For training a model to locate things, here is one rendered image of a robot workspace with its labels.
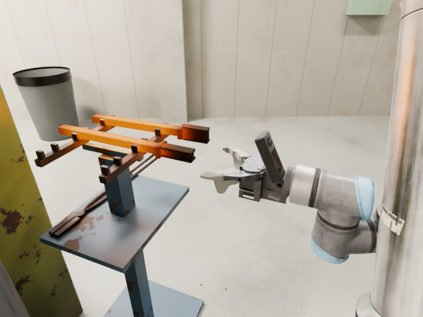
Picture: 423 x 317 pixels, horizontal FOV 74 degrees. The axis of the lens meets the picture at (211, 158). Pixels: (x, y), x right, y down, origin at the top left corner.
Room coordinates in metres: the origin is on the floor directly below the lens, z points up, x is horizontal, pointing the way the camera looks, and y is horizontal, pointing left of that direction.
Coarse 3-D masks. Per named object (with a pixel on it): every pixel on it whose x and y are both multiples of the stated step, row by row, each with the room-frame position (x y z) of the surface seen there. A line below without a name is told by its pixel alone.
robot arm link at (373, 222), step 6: (378, 210) 0.50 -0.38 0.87; (372, 216) 0.51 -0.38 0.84; (378, 216) 0.49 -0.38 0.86; (372, 222) 0.49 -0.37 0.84; (378, 222) 0.49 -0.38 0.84; (372, 228) 0.48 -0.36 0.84; (372, 234) 0.47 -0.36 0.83; (372, 240) 0.46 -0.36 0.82; (372, 246) 0.45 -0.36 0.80; (372, 252) 0.46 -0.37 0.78
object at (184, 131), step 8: (96, 120) 0.89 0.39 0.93; (112, 120) 0.86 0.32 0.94; (120, 120) 0.86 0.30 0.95; (128, 120) 0.86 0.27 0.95; (136, 120) 0.86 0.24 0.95; (136, 128) 0.83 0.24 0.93; (144, 128) 0.82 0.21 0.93; (152, 128) 0.81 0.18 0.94; (160, 128) 0.80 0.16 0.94; (168, 128) 0.79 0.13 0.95; (176, 128) 0.79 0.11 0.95; (184, 128) 0.78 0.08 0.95; (192, 128) 0.77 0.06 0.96; (200, 128) 0.76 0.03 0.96; (208, 128) 0.76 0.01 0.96; (184, 136) 0.78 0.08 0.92; (192, 136) 0.77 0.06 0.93; (200, 136) 0.76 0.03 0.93; (208, 136) 0.76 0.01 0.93
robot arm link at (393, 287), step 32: (416, 0) 0.37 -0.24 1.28; (416, 32) 0.36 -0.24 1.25; (416, 64) 0.34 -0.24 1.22; (416, 96) 0.33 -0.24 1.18; (416, 128) 0.31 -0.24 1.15; (416, 160) 0.29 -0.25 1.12; (384, 192) 0.32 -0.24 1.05; (416, 192) 0.28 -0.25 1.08; (384, 224) 0.30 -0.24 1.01; (416, 224) 0.26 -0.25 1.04; (384, 256) 0.27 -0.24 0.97; (416, 256) 0.25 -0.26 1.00; (384, 288) 0.25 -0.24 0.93; (416, 288) 0.23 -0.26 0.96
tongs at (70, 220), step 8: (144, 160) 1.05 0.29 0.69; (152, 160) 1.05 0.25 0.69; (136, 168) 0.99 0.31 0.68; (144, 168) 0.99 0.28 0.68; (104, 192) 0.82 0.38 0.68; (96, 200) 0.78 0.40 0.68; (104, 200) 0.78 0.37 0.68; (88, 208) 0.73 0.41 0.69; (72, 216) 0.69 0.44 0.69; (80, 216) 0.69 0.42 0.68; (64, 224) 0.65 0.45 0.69; (72, 224) 0.65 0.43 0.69; (48, 232) 0.62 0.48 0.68; (56, 232) 0.62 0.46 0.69; (64, 232) 0.63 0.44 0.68
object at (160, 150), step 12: (60, 132) 0.80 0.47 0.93; (72, 132) 0.78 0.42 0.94; (84, 132) 0.76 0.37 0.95; (96, 132) 0.76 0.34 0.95; (108, 144) 0.72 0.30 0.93; (120, 144) 0.71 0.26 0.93; (144, 144) 0.68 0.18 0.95; (156, 144) 0.68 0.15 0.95; (168, 144) 0.67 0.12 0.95; (156, 156) 0.65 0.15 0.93; (168, 156) 0.65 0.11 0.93; (180, 156) 0.64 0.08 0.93; (192, 156) 0.63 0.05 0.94
